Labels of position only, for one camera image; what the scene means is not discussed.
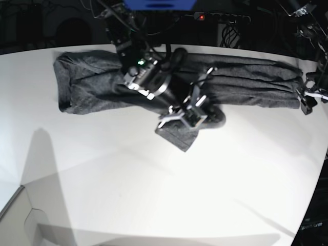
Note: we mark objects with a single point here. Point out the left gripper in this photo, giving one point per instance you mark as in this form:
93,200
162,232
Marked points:
315,86

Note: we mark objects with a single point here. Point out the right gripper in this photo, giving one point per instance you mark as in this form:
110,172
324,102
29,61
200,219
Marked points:
189,106

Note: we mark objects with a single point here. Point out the grey t-shirt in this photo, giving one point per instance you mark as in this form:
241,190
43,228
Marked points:
93,81

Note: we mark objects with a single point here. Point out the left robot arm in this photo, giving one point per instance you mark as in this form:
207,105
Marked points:
312,17

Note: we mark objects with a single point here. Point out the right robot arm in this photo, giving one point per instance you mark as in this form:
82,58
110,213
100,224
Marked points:
155,76

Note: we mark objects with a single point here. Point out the black power strip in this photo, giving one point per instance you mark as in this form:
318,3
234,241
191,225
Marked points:
221,17

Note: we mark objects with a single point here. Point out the blue box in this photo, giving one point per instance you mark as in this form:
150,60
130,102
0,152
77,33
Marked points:
152,5

